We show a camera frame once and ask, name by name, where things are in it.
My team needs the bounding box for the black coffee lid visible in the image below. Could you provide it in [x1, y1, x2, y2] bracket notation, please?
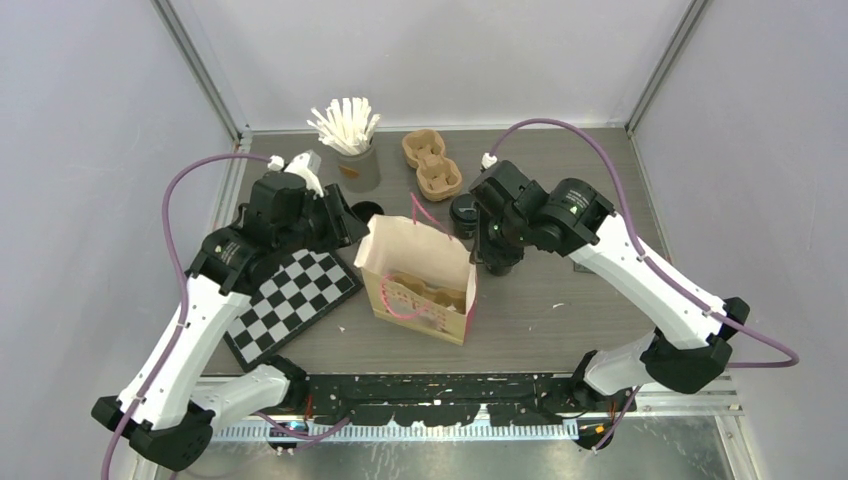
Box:
[449, 193, 478, 227]

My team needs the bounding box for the white paper straws bundle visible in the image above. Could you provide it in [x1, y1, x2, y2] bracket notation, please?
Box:
[307, 97, 381, 156]

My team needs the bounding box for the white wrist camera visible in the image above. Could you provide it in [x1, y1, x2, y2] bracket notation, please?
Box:
[268, 150, 325, 197]
[481, 153, 498, 171]

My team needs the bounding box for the stack of black cups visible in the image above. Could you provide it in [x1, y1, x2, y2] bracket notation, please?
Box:
[351, 201, 384, 224]

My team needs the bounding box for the brown cardboard cup carrier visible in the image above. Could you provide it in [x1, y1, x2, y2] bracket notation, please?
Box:
[401, 129, 463, 202]

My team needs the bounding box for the single brown cup carrier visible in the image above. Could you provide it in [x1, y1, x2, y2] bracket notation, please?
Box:
[389, 272, 466, 313]

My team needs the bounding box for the grey straw holder cup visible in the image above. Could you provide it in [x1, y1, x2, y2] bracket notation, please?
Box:
[336, 144, 382, 193]

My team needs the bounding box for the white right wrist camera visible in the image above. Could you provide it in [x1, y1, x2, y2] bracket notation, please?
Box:
[481, 153, 498, 171]

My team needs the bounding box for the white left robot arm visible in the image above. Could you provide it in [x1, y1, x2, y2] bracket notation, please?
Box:
[92, 172, 369, 472]

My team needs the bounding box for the paper bag with pink handles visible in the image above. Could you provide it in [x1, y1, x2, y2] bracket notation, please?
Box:
[354, 195, 478, 345]

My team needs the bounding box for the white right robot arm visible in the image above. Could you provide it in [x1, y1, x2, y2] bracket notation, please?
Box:
[469, 158, 750, 411]

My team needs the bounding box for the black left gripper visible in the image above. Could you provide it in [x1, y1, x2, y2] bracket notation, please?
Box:
[277, 183, 370, 257]

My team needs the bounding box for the black white chessboard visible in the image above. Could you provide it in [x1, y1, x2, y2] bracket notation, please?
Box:
[224, 250, 363, 372]

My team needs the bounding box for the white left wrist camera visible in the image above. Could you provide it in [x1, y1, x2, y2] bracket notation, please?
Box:
[268, 150, 325, 197]

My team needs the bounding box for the single black coffee cup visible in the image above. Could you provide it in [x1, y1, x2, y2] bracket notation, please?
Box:
[453, 224, 476, 240]

